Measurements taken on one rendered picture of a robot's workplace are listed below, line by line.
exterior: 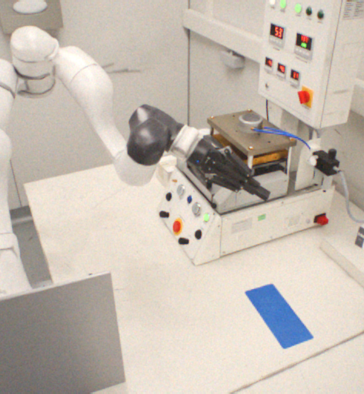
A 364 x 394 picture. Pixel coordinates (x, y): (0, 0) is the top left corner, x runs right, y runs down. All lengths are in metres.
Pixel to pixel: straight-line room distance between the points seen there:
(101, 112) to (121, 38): 1.56
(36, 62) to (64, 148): 1.69
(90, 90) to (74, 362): 0.66
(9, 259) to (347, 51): 1.06
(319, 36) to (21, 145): 1.96
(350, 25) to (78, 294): 1.00
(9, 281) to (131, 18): 1.99
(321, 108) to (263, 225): 0.42
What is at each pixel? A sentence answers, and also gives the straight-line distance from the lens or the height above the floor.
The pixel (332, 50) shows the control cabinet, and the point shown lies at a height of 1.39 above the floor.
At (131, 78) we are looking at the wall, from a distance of 2.83.
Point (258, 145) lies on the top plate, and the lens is 1.38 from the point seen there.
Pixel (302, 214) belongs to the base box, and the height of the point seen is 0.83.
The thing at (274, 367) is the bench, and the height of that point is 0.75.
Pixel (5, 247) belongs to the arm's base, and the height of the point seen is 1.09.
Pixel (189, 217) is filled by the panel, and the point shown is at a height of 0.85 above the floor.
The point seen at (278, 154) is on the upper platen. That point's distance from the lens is 1.46.
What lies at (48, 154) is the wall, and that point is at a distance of 2.88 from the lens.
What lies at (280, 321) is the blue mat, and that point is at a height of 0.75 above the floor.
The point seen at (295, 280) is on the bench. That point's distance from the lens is 1.44.
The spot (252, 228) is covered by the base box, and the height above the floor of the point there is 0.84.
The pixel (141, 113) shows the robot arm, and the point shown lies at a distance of 1.17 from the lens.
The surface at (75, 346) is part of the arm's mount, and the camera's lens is 1.02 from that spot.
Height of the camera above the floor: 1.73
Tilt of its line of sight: 34 degrees down
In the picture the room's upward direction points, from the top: straight up
